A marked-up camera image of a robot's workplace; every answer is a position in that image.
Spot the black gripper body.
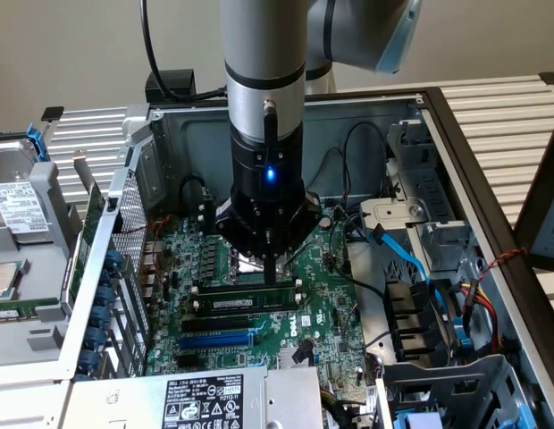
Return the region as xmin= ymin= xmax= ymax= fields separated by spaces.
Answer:
xmin=230 ymin=127 xmax=306 ymax=256

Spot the green RAM stick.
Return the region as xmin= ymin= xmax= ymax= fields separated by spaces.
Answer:
xmin=0 ymin=299 xmax=62 ymax=324
xmin=199 ymin=285 xmax=299 ymax=313

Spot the black RAM slot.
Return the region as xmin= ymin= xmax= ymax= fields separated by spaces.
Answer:
xmin=196 ymin=280 xmax=304 ymax=295
xmin=194 ymin=305 xmax=304 ymax=320

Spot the metal socket locking lever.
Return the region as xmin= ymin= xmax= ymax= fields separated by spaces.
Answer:
xmin=281 ymin=240 xmax=318 ymax=273

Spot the CPU socket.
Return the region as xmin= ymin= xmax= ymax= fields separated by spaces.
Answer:
xmin=227 ymin=248 xmax=292 ymax=286

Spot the green Dell motherboard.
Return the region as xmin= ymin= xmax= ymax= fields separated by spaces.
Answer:
xmin=145 ymin=203 xmax=376 ymax=390

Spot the metal rear port stack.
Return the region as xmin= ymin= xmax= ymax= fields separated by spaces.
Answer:
xmin=139 ymin=240 xmax=165 ymax=299

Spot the open grey PC case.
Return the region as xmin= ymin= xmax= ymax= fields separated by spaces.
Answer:
xmin=60 ymin=87 xmax=554 ymax=429

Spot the long black expansion slot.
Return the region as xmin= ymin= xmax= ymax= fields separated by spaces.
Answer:
xmin=181 ymin=315 xmax=250 ymax=334

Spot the blue expansion slot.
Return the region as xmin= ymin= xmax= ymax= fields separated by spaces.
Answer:
xmin=179 ymin=332 xmax=254 ymax=352

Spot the black box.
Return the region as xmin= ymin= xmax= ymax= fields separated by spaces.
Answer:
xmin=145 ymin=69 xmax=198 ymax=103

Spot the grey metal disk bay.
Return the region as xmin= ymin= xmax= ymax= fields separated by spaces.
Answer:
xmin=359 ymin=118 xmax=477 ymax=278

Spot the silver chipset heatsink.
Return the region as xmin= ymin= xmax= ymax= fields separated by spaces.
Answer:
xmin=279 ymin=346 xmax=316 ymax=370

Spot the black fan shroud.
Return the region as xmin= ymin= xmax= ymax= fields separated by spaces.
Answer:
xmin=382 ymin=277 xmax=462 ymax=364

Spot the green graphics card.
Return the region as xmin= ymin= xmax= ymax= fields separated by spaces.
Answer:
xmin=65 ymin=149 xmax=107 ymax=310

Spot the grey power supply unit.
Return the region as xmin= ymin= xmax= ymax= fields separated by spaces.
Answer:
xmin=71 ymin=364 xmax=325 ymax=429

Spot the blue plastic tab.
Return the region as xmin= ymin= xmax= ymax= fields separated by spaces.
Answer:
xmin=455 ymin=316 xmax=473 ymax=350

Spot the grey parts rack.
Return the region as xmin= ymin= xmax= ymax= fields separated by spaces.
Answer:
xmin=0 ymin=131 xmax=88 ymax=368

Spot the silver hard disk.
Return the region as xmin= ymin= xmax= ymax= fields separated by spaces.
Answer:
xmin=0 ymin=138 xmax=54 ymax=245

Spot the black framed panel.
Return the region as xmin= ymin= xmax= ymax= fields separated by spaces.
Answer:
xmin=512 ymin=129 xmax=554 ymax=270

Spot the grey metal drive cage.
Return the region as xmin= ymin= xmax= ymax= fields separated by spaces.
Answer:
xmin=377 ymin=354 xmax=535 ymax=429

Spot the blue plastic block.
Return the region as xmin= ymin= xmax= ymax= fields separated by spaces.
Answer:
xmin=395 ymin=410 xmax=444 ymax=429

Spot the silver CPU chip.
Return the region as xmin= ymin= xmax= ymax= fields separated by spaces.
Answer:
xmin=0 ymin=261 xmax=31 ymax=299

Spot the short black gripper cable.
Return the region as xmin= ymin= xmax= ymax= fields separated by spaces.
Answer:
xmin=263 ymin=98 xmax=279 ymax=156

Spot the black red wire loop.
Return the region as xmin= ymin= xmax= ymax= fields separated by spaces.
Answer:
xmin=305 ymin=147 xmax=350 ymax=200

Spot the short black cable loop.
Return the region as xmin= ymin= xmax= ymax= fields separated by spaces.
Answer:
xmin=178 ymin=175 xmax=215 ymax=216

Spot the black wire tall loop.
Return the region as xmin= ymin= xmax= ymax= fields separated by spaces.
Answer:
xmin=341 ymin=121 xmax=390 ymax=203

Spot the thick black power cable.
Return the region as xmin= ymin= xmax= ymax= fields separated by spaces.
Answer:
xmin=328 ymin=203 xmax=395 ymax=299

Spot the blue SATA wire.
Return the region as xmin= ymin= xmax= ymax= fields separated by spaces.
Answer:
xmin=368 ymin=223 xmax=443 ymax=314

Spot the thin red wire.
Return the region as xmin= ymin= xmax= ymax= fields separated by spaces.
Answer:
xmin=123 ymin=214 xmax=176 ymax=237

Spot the red yellow wire bundle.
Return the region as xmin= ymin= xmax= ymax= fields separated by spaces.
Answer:
xmin=455 ymin=279 xmax=506 ymax=355

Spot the black camera cable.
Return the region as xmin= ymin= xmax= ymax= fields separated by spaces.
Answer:
xmin=139 ymin=0 xmax=228 ymax=102

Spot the red black twisted wire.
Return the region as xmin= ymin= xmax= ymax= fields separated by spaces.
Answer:
xmin=475 ymin=247 xmax=529 ymax=282

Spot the blue disk bracket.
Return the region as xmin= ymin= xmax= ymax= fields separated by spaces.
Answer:
xmin=24 ymin=124 xmax=52 ymax=164

